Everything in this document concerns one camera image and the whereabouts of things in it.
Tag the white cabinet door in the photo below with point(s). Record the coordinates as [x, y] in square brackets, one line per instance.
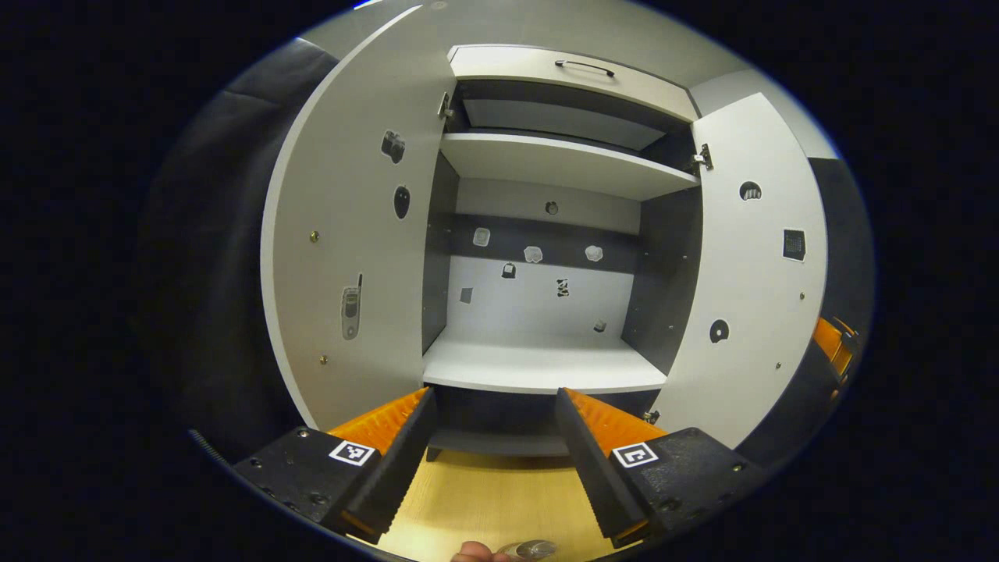
[749, 289]
[343, 195]

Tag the metal door hinge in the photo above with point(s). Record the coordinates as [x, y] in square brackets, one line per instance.
[702, 158]
[651, 417]
[445, 105]

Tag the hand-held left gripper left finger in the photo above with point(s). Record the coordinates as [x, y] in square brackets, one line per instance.
[394, 476]

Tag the white and grey cabinet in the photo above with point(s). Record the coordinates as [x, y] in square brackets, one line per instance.
[538, 312]

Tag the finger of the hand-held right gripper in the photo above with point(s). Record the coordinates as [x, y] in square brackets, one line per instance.
[804, 390]

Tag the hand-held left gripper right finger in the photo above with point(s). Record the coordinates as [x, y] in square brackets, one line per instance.
[593, 476]

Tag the white cabinet drawer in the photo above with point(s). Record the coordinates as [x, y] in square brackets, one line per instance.
[515, 70]

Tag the clear bottle red label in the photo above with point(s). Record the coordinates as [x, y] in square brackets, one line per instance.
[529, 550]

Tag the white cabinet shelf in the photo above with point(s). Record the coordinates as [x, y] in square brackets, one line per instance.
[538, 363]
[554, 121]
[562, 164]

